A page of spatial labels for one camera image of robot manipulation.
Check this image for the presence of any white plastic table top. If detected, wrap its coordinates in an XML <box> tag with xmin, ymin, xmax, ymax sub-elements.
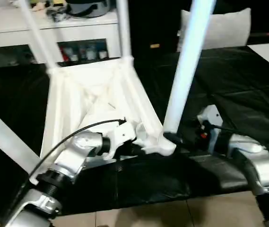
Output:
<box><xmin>28</xmin><ymin>57</ymin><xmax>177</xmax><ymax>186</ymax></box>

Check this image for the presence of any white plastic table leg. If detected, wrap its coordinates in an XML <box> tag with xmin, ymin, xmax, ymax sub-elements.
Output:
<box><xmin>162</xmin><ymin>0</ymin><xmax>217</xmax><ymax>139</ymax></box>
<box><xmin>116</xmin><ymin>0</ymin><xmax>134</xmax><ymax>63</ymax></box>
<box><xmin>14</xmin><ymin>0</ymin><xmax>61</xmax><ymax>72</ymax></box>
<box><xmin>0</xmin><ymin>101</ymin><xmax>43</xmax><ymax>175</ymax></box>

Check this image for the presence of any black work mat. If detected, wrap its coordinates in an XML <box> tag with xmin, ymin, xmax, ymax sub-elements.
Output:
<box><xmin>0</xmin><ymin>44</ymin><xmax>269</xmax><ymax>220</ymax></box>

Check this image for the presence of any grey pillow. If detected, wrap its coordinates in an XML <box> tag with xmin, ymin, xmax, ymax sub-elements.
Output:
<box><xmin>177</xmin><ymin>8</ymin><xmax>252</xmax><ymax>52</ymax></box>

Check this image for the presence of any grey black bag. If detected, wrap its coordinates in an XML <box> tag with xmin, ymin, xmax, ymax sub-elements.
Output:
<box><xmin>44</xmin><ymin>0</ymin><xmax>112</xmax><ymax>19</ymax></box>

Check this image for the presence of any white cabinet with glass doors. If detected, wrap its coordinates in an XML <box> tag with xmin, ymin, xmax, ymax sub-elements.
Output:
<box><xmin>0</xmin><ymin>0</ymin><xmax>123</xmax><ymax>70</ymax></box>

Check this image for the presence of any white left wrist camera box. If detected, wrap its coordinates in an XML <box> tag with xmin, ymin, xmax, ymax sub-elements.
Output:
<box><xmin>106</xmin><ymin>121</ymin><xmax>138</xmax><ymax>157</ymax></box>

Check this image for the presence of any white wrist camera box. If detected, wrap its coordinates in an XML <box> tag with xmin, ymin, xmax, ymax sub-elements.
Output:
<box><xmin>106</xmin><ymin>121</ymin><xmax>138</xmax><ymax>157</ymax></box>
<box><xmin>197</xmin><ymin>105</ymin><xmax>223</xmax><ymax>153</ymax></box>

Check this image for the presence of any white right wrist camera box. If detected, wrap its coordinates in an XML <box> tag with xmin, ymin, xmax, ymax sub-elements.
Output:
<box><xmin>197</xmin><ymin>105</ymin><xmax>223</xmax><ymax>153</ymax></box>

